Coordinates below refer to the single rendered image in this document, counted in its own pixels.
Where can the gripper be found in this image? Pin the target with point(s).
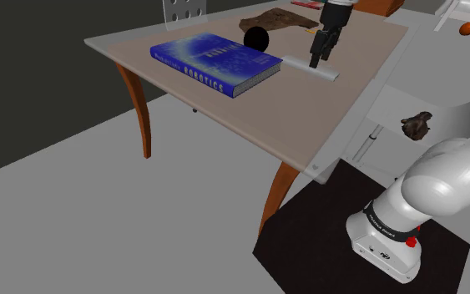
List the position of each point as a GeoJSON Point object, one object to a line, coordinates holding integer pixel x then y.
{"type": "Point", "coordinates": [335, 17]}

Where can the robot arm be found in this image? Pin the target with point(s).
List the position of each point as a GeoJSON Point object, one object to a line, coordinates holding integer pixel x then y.
{"type": "Point", "coordinates": [442, 183]}

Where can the small yellow pencil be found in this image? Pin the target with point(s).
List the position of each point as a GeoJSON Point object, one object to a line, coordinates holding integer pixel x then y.
{"type": "Point", "coordinates": [310, 31]}

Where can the grey flat bar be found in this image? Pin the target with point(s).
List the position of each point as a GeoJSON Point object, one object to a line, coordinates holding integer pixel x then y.
{"type": "Point", "coordinates": [295, 63]}

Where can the red book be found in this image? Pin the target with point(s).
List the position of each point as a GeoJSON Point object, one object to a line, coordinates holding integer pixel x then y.
{"type": "Point", "coordinates": [306, 4]}

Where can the brown flat crumpled cloth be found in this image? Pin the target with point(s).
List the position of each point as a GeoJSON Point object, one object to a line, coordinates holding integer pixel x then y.
{"type": "Point", "coordinates": [277, 18]}

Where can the orange wooden furniture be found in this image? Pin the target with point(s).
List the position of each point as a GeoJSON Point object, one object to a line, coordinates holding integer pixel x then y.
{"type": "Point", "coordinates": [377, 6]}

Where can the black ball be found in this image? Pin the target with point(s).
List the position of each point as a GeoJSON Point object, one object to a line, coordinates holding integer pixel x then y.
{"type": "Point", "coordinates": [256, 39]}

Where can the table with orange wooden legs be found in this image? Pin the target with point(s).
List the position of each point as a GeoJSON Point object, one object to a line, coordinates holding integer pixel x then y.
{"type": "Point", "coordinates": [291, 114]}

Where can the blue book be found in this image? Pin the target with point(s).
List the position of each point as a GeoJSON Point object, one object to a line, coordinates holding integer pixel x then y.
{"type": "Point", "coordinates": [214, 61]}

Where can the brown lumpy figure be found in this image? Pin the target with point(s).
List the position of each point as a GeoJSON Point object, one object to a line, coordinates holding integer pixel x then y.
{"type": "Point", "coordinates": [415, 126]}

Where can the orange ball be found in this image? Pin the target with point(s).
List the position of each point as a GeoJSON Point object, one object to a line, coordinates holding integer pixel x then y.
{"type": "Point", "coordinates": [467, 28]}

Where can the grey perforated chair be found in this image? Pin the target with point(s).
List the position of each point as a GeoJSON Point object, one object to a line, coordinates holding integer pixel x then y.
{"type": "Point", "coordinates": [183, 18]}

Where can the white perforated chair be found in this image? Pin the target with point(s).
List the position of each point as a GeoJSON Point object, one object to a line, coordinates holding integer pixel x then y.
{"type": "Point", "coordinates": [454, 118]}

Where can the black robot stand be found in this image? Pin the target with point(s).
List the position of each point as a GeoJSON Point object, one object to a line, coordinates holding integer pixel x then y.
{"type": "Point", "coordinates": [312, 240]}

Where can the white furniture frame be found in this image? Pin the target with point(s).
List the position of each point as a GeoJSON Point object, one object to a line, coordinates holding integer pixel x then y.
{"type": "Point", "coordinates": [462, 10]}

